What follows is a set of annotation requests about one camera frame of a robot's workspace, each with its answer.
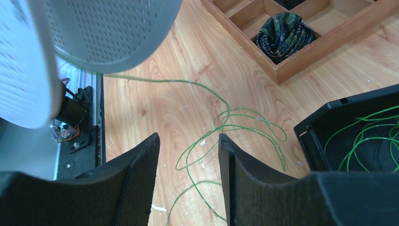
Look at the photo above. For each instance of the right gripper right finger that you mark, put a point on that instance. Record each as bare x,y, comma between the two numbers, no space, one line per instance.
258,195

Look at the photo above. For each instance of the wooden compartment tray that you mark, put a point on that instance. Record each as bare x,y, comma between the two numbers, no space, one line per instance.
334,23

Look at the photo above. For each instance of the grey filament spool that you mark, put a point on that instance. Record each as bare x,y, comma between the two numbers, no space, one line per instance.
100,36

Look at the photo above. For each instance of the dark cloth roll in tray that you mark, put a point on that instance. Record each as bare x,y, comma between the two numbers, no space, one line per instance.
282,35

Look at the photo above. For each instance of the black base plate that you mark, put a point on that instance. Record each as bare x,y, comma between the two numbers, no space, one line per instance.
79,134

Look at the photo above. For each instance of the black plastic bin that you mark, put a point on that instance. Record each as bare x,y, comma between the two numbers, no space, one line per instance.
356,133

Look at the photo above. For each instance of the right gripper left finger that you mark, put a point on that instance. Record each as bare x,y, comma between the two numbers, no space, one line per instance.
117,193

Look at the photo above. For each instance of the black item in tray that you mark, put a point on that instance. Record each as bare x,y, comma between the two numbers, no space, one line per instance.
289,4

